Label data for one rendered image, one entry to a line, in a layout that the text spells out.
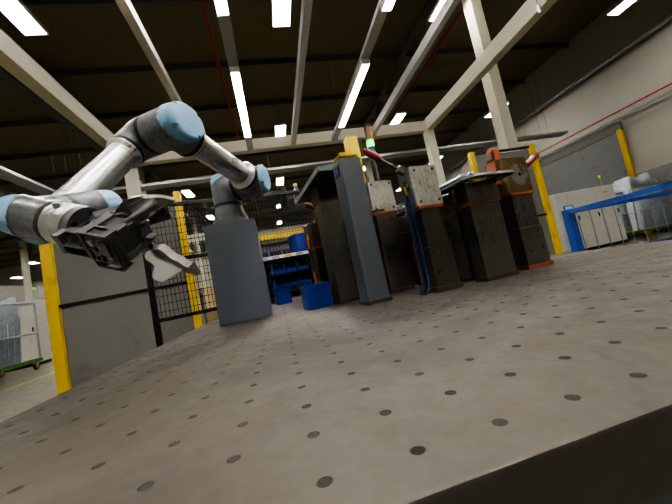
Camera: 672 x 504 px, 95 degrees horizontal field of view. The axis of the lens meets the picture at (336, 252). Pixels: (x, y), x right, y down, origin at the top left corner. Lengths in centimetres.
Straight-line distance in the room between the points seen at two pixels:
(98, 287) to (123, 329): 47
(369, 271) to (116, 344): 312
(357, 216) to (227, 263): 60
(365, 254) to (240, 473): 75
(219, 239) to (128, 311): 244
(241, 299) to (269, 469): 109
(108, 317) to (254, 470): 355
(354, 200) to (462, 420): 77
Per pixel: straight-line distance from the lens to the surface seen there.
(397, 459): 19
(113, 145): 109
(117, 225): 60
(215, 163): 118
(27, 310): 1346
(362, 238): 90
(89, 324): 381
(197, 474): 24
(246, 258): 128
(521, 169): 119
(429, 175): 95
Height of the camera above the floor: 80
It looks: 5 degrees up
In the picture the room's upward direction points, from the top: 12 degrees counter-clockwise
